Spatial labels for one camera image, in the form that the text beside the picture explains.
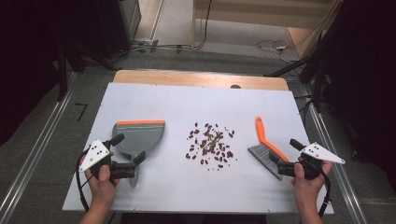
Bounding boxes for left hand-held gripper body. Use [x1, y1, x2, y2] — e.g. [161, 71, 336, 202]
[78, 139, 138, 181]

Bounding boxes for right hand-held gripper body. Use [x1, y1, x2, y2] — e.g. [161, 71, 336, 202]
[276, 142, 347, 181]

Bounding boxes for grey dustpan with orange edge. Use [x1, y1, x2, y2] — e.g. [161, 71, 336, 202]
[111, 119, 166, 189]

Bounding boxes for orange brush with grey bristles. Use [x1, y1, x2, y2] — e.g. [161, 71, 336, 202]
[247, 116, 290, 182]

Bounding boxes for pile of red beans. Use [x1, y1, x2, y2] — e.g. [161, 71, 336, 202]
[185, 121, 239, 172]

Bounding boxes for person's left hand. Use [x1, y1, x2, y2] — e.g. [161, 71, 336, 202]
[80, 152, 120, 209]

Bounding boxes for person's right hand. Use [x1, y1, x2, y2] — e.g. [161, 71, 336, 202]
[290, 161, 334, 207]

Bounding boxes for white table board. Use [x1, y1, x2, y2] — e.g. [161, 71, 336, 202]
[62, 81, 335, 216]

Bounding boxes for black curtain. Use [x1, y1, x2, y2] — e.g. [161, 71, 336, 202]
[306, 0, 396, 194]
[0, 0, 132, 147]

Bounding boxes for wooden table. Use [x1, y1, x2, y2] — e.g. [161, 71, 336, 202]
[112, 69, 290, 92]

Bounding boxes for metal floor rail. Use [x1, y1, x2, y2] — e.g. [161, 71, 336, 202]
[299, 83, 370, 224]
[0, 72, 78, 224]

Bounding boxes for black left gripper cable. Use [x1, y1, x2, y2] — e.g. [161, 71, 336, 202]
[75, 148, 95, 213]

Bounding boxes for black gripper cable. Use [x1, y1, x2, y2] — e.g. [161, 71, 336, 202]
[75, 148, 95, 213]
[317, 170, 332, 218]

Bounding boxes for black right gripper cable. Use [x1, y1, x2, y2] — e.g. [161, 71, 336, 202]
[317, 170, 332, 218]

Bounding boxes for white cable on floor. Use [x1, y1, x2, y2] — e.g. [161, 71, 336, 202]
[255, 38, 302, 64]

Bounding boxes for grey cable bundle on floor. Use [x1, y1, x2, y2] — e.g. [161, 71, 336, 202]
[129, 38, 200, 54]

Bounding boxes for light wooden frame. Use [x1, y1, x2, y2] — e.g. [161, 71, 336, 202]
[191, 0, 344, 49]

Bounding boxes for black hanging cable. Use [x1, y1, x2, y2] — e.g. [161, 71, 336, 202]
[195, 0, 214, 50]

